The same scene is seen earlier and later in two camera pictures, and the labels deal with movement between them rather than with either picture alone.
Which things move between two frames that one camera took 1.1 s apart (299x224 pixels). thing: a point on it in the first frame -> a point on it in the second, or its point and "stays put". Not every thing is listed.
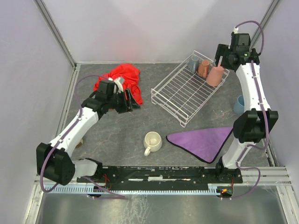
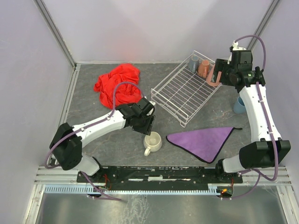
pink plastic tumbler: [215, 76] stays put
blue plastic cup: [239, 105] stays put
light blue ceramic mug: [193, 64] stays put
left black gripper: [128, 100] -> [147, 126]
